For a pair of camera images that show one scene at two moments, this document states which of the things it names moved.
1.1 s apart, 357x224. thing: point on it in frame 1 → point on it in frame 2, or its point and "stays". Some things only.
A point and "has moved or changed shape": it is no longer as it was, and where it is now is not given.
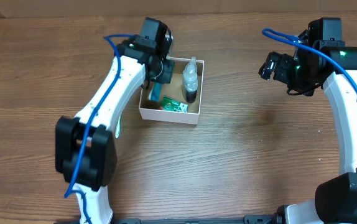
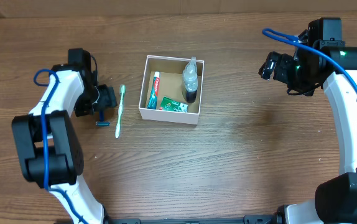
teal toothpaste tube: x=155 y=93 has moved or changed shape
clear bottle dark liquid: x=191 y=81 stays
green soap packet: x=171 y=104 stays
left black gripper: x=166 y=71 → x=107 y=96
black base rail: x=265 y=219 stays
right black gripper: x=282 y=61 stays
